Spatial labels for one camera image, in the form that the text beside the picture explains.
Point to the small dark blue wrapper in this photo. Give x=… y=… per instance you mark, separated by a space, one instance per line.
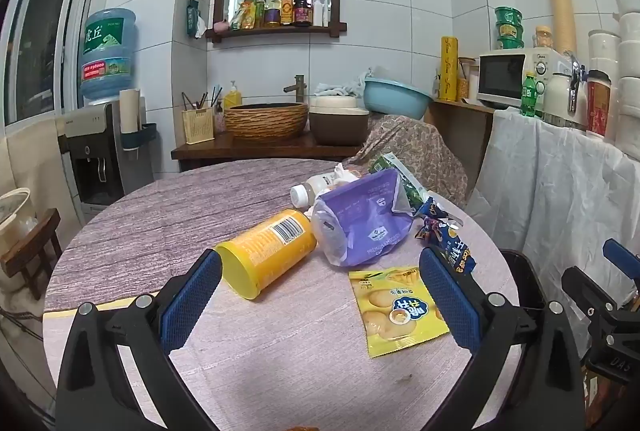
x=431 y=211

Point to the brown rice cooker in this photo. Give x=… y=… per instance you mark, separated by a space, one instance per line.
x=337 y=126

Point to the blue snack packet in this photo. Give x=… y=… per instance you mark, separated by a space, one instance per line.
x=457 y=256

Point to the yellow biscuit packet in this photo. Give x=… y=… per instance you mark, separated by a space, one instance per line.
x=395 y=311

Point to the red paper cup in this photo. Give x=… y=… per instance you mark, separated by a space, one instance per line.
x=598 y=106

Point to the small pink jar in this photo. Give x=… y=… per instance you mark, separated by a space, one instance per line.
x=220 y=121

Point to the light blue basin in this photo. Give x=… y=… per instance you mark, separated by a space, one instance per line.
x=395 y=98

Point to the floral cloth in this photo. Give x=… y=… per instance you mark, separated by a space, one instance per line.
x=415 y=146

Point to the yellow seasoning packet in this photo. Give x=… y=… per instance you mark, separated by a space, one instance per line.
x=244 y=17

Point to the yellow wrap roll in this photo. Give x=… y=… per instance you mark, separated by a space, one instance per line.
x=448 y=68

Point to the white plastic sheet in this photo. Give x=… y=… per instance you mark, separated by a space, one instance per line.
x=550 y=191

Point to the green snack packet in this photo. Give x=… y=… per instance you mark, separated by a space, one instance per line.
x=407 y=188

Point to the white microwave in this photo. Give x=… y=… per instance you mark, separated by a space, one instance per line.
x=505 y=78

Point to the chopsticks bundle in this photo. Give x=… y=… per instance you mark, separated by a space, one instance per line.
x=202 y=101

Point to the window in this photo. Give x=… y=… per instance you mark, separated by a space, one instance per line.
x=40 y=51

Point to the yellow soap bottle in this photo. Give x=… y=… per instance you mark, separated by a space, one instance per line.
x=232 y=100

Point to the stack of paper cups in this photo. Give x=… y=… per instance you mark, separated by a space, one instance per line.
x=559 y=1

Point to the small pink dish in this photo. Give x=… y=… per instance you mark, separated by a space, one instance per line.
x=221 y=26

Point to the bronze faucet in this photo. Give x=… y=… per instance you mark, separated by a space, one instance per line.
x=299 y=88

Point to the white paper cup tube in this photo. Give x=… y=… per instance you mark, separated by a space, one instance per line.
x=129 y=111

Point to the yellow cylindrical canister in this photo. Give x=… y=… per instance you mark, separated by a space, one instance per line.
x=270 y=251

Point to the green tissue pack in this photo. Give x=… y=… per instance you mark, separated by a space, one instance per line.
x=194 y=18

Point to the woven brown basin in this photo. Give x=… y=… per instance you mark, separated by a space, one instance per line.
x=265 y=121

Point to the green soda bottle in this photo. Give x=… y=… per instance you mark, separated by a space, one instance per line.
x=529 y=98

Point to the glass jar with grains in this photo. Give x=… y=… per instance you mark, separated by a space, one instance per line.
x=465 y=86

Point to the purple label bottle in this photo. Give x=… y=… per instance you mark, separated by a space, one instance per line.
x=272 y=13

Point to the amber oil bottle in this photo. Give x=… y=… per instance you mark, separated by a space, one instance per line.
x=286 y=11

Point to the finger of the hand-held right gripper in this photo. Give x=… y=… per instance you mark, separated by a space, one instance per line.
x=617 y=253
x=587 y=286

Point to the blue water jug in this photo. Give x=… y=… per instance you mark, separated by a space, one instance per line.
x=107 y=56

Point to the beige chopstick holder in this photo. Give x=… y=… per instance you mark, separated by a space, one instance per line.
x=197 y=127

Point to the water dispenser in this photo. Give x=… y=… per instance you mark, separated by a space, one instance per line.
x=90 y=161

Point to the crumpled white tissue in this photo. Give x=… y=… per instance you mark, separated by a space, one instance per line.
x=345 y=175

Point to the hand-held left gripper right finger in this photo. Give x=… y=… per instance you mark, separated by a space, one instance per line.
x=452 y=301

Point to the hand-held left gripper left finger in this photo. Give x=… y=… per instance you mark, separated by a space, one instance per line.
x=192 y=301

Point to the white bottle with orange label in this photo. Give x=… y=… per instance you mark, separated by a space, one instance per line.
x=312 y=191

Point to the white kettle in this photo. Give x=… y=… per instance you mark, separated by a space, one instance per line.
x=557 y=101

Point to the dark soy sauce bottle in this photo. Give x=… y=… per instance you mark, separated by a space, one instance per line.
x=302 y=8

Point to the wooden stool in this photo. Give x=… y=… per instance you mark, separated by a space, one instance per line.
x=30 y=241

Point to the purple plastic pouch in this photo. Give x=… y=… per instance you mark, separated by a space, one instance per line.
x=370 y=221

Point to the jar with yellow lid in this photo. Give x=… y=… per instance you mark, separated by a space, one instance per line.
x=543 y=37

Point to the pale blue towel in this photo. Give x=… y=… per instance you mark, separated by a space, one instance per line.
x=340 y=87

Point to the wooden side table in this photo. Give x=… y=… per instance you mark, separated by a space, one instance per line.
x=460 y=136

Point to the wooden sink counter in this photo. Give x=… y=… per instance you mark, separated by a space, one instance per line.
x=250 y=151

